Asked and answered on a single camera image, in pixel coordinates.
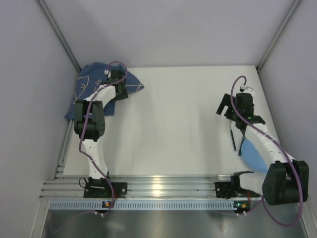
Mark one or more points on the aluminium rail beam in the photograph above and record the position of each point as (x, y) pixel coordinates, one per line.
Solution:
(140, 187)

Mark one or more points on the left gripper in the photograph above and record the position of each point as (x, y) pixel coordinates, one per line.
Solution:
(122, 91)

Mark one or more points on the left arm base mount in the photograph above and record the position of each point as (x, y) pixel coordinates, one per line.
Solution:
(99, 188)

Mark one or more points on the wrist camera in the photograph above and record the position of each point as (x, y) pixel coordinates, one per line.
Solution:
(107, 73)
(247, 89)

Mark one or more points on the left frame post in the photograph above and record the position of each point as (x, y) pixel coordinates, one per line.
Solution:
(57, 31)

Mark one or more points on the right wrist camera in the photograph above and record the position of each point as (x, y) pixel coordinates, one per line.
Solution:
(247, 89)

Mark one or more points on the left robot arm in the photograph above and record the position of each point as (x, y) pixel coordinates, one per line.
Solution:
(90, 123)

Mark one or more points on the right frame post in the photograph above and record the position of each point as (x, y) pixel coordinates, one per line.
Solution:
(287, 18)

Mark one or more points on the blue cloth placemat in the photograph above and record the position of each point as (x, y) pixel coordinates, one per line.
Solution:
(92, 76)

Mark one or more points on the blue plastic plate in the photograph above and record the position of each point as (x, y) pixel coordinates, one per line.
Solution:
(252, 158)

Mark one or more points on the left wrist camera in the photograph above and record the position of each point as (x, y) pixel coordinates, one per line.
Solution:
(107, 73)

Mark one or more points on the black handled knife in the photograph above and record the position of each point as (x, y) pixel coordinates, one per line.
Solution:
(232, 139)

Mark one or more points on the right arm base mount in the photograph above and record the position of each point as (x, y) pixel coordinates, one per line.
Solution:
(227, 190)

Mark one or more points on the perforated cable duct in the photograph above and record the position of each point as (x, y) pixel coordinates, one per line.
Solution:
(218, 205)

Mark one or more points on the frame post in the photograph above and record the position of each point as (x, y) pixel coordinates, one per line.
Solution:
(287, 18)
(57, 31)

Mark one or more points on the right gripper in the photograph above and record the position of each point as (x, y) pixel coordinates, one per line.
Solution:
(228, 113)

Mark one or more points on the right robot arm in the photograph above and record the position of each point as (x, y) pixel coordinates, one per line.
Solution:
(275, 175)

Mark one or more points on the spoon with blue handle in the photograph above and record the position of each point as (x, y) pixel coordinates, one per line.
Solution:
(240, 148)

